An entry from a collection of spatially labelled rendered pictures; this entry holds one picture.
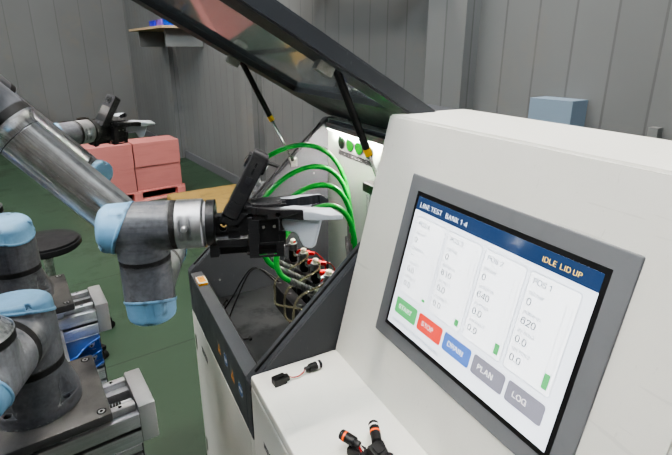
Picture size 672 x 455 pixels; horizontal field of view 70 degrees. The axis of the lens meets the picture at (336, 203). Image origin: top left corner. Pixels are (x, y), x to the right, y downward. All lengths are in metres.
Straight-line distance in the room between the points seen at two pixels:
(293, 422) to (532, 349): 0.50
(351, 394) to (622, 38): 2.06
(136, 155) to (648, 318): 5.50
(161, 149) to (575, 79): 4.50
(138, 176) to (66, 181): 5.04
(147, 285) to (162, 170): 5.22
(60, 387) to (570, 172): 0.96
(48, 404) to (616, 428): 0.92
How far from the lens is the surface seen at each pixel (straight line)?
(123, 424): 1.15
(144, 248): 0.75
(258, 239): 0.72
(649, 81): 2.58
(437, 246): 0.92
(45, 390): 1.07
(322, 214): 0.68
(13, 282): 1.50
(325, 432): 1.03
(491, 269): 0.83
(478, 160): 0.87
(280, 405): 1.09
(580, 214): 0.75
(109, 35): 10.90
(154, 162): 5.91
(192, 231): 0.72
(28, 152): 0.89
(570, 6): 2.77
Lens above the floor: 1.69
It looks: 18 degrees down
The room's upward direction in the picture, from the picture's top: straight up
